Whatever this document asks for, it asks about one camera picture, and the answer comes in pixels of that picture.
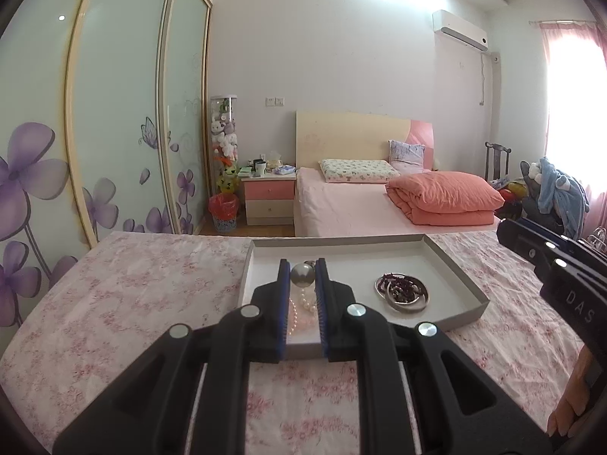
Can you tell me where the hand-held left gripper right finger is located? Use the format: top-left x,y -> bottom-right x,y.
315,257 -> 553,455

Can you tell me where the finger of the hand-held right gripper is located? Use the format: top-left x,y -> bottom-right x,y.
512,218 -> 607,262
497,218 -> 568,272

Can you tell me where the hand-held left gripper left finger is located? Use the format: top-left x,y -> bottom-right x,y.
52,258 -> 291,455

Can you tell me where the pearl earring with gold clasp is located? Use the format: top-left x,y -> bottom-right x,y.
290,260 -> 318,290

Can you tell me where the grey cardboard tray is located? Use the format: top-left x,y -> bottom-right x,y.
237,234 -> 490,361

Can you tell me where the silver oval ring pendant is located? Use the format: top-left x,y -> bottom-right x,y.
374,272 -> 419,300

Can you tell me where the dark red bead bracelet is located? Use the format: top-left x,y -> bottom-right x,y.
379,272 -> 424,303

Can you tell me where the silver cuff bangle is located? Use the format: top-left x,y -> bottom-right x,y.
385,281 -> 430,314

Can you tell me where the person's right hand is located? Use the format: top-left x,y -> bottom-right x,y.
547,345 -> 594,438

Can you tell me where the colourful toy pile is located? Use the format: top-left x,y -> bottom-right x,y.
493,177 -> 528,210

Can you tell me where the blue plush toy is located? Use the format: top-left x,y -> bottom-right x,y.
536,157 -> 591,240

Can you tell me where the dark wooden chair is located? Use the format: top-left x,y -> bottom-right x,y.
484,141 -> 513,184

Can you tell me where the folded orange quilt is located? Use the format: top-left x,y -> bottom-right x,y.
385,171 -> 506,227

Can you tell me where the pink bed with beige headboard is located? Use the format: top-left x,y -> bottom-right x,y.
294,111 -> 504,238

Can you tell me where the pink and white nightstand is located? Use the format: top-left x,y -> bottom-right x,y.
238,169 -> 297,227

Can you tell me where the red trash bin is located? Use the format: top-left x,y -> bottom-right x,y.
208,193 -> 240,233

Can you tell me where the lavender pillow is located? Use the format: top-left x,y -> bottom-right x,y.
388,140 -> 426,171

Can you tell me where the floral print pillow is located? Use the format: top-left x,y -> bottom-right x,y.
319,158 -> 402,184

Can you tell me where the pink curtain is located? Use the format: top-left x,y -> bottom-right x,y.
531,20 -> 607,190

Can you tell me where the pink floral bedsheet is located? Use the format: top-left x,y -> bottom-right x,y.
0,231 -> 607,455

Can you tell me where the clear tube of plush toys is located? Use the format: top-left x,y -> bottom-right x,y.
210,96 -> 238,195

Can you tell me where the white air conditioner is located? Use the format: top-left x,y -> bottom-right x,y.
431,9 -> 489,52

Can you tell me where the wardrobe with purple flower doors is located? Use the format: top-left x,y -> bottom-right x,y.
0,0 -> 212,328

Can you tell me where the white pearl bracelet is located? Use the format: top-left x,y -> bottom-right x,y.
289,291 -> 318,316

